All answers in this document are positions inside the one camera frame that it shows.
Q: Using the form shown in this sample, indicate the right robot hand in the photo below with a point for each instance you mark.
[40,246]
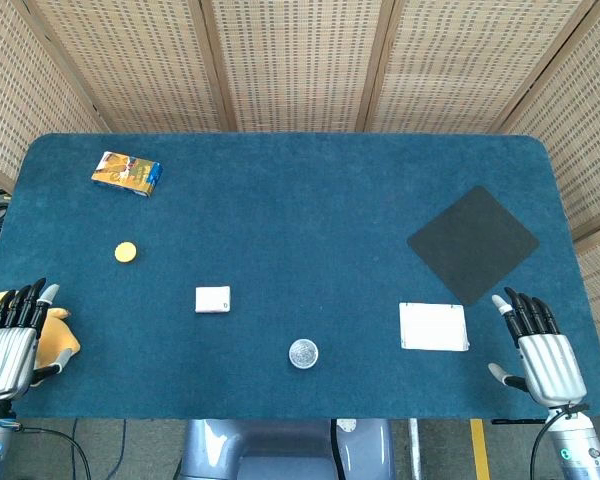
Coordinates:
[550,365]

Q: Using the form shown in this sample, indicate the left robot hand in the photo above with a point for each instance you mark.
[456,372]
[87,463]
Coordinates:
[5,350]

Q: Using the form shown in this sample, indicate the small orange disc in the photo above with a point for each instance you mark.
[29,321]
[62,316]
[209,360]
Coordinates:
[125,252]

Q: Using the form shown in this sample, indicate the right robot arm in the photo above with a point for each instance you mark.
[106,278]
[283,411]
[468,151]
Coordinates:
[577,445]

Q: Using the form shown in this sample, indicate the yellow plush toy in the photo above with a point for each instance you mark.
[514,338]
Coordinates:
[55,340]

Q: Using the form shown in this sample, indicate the white flat rectangular box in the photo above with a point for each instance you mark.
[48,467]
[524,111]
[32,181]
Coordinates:
[433,327]

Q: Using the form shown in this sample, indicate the black square mat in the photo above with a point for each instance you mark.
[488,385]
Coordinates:
[472,245]

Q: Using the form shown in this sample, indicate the small white square box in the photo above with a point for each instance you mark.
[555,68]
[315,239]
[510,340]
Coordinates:
[213,299]

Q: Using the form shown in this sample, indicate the orange printed carton box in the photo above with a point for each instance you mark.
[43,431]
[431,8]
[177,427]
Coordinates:
[126,173]

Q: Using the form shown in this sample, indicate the blue-grey robot torso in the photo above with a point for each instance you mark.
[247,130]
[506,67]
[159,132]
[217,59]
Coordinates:
[285,450]

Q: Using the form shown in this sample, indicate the blue table cloth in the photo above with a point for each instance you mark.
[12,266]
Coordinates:
[300,225]

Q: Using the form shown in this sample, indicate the bamboo folding screen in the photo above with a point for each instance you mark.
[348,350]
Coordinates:
[300,65]

